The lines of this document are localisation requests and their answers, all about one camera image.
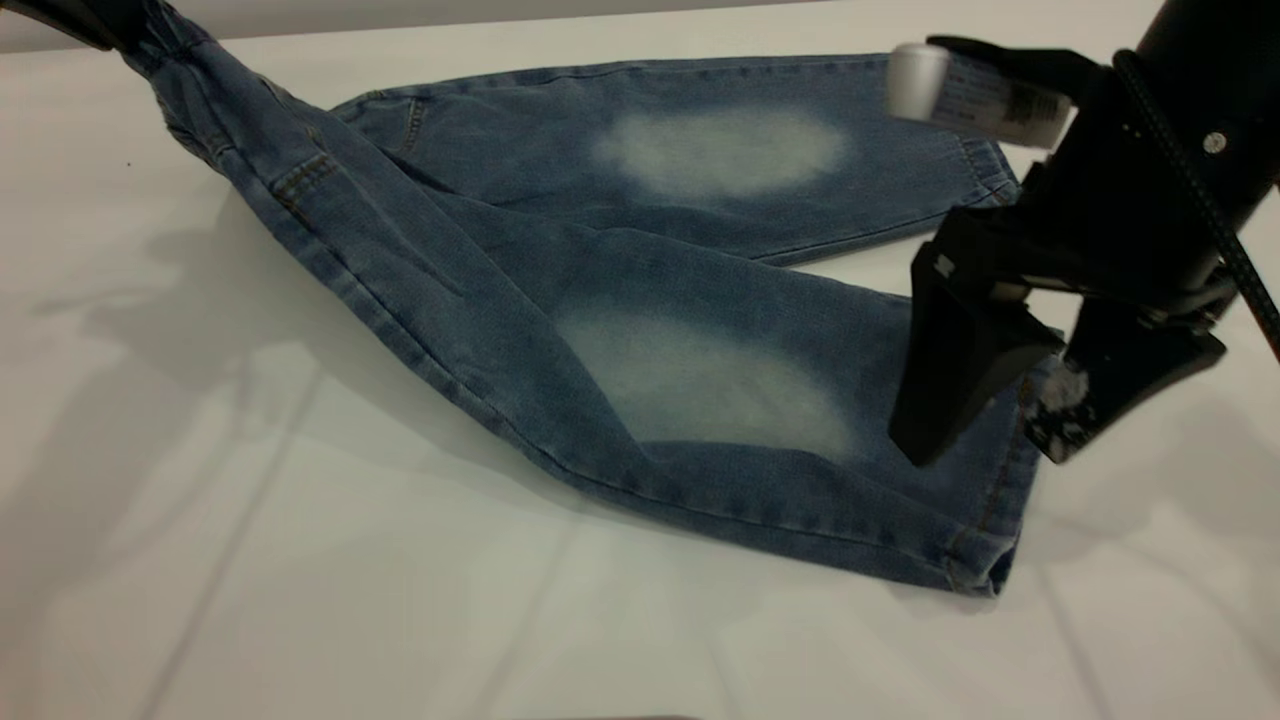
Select blue denim children's pants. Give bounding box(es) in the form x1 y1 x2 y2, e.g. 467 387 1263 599
118 0 1063 599

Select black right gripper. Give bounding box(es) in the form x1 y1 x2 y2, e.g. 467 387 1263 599
888 58 1243 469

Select black braided cable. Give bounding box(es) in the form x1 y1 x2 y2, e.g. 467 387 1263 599
1112 48 1280 363

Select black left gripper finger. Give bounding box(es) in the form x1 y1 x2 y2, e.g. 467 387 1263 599
0 0 123 51

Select white labelled wrist camera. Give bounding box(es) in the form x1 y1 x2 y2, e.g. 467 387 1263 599
885 35 1101 151

